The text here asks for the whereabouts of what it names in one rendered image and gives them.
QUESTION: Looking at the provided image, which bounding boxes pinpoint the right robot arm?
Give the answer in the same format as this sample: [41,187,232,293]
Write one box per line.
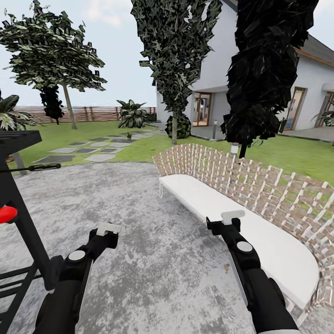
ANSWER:
[207,210,301,334]

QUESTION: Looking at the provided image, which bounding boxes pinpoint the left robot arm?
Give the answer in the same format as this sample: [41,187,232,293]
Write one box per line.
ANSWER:
[33,222,124,334]

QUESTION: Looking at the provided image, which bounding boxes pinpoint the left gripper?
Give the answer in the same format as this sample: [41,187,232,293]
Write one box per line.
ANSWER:
[89,229,118,255]

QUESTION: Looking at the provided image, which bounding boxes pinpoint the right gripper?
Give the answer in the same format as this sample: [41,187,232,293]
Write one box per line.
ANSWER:
[207,218,241,241]

